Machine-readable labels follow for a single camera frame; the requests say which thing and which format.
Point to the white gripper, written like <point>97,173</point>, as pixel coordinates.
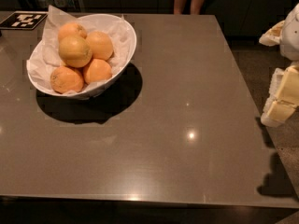
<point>291,36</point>

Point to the orange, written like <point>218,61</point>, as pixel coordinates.
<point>71,28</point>
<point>64,79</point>
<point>97,70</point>
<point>74,51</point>
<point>100,44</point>

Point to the white bowl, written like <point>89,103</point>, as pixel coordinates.
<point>125,52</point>

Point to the person's legs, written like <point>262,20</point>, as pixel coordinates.
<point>195,6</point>

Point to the white paper liner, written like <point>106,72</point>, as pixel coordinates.
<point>49,52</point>

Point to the black white fiducial marker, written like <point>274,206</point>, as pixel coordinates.
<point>22,20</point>

